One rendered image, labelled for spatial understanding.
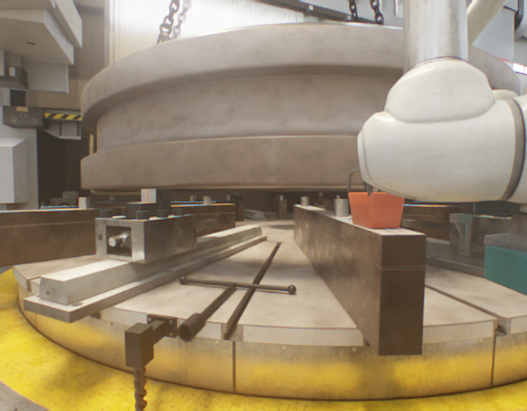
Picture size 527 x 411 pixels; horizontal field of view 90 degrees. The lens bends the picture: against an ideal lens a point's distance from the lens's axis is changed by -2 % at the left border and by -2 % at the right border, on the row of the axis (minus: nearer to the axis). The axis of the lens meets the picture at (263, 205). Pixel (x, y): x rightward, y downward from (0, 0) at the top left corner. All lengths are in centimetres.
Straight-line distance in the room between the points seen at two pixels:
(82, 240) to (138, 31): 333
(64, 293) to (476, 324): 163
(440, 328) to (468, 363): 24
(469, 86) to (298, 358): 103
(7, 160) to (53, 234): 205
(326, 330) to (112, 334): 96
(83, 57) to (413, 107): 465
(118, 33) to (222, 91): 328
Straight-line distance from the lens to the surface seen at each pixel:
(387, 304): 95
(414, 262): 95
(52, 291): 145
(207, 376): 133
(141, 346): 114
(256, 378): 128
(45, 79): 387
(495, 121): 50
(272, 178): 153
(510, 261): 56
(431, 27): 60
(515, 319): 156
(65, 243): 258
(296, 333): 114
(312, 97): 178
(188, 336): 111
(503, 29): 658
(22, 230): 254
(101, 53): 488
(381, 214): 101
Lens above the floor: 81
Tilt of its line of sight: 2 degrees down
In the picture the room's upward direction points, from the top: straight up
